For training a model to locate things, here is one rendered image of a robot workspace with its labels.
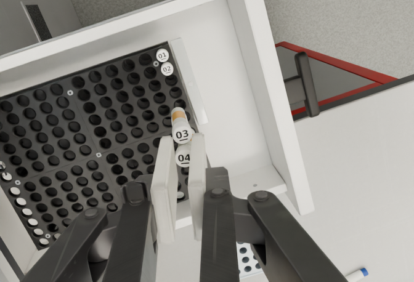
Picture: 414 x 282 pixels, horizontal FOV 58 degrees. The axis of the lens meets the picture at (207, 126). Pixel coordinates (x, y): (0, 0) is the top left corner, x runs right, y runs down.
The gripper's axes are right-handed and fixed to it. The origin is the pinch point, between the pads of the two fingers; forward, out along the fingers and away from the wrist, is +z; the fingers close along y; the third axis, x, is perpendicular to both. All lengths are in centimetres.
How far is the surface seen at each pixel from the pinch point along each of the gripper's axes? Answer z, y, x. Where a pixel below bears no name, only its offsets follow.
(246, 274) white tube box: 32.2, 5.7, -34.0
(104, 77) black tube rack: 19.8, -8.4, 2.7
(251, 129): 27.8, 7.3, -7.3
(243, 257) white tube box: 32.1, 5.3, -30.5
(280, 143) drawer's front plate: 19.8, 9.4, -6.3
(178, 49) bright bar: 25.7, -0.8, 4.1
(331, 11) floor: 116, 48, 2
